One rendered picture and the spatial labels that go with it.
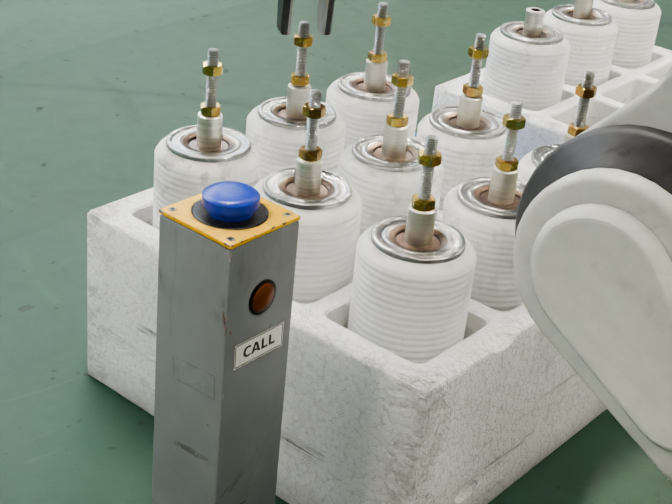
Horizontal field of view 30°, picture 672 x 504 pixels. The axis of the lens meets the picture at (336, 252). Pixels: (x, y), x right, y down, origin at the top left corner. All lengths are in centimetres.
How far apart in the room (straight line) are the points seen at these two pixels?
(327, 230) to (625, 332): 42
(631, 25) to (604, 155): 104
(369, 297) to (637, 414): 36
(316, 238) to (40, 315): 42
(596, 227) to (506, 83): 87
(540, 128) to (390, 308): 53
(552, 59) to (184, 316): 74
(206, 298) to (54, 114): 101
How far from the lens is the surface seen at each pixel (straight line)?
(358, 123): 126
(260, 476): 98
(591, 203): 65
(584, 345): 68
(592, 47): 160
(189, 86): 196
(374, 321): 99
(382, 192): 111
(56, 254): 147
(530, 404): 112
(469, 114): 122
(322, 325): 101
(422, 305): 97
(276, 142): 118
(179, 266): 87
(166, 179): 111
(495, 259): 106
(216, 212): 85
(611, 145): 67
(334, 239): 104
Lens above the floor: 70
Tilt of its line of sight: 28 degrees down
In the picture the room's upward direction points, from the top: 6 degrees clockwise
